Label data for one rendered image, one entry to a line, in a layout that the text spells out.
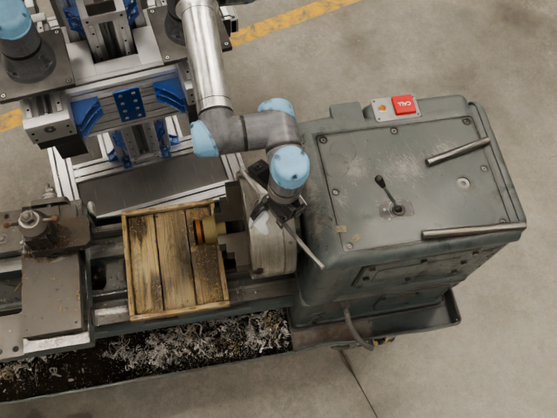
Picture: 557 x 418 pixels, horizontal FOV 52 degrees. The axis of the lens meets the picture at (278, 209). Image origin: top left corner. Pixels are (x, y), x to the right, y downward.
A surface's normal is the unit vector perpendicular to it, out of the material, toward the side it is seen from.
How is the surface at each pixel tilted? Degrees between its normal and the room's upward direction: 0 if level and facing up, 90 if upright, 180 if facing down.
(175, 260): 0
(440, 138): 0
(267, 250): 50
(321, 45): 0
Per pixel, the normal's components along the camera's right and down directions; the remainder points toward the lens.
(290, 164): 0.08, -0.30
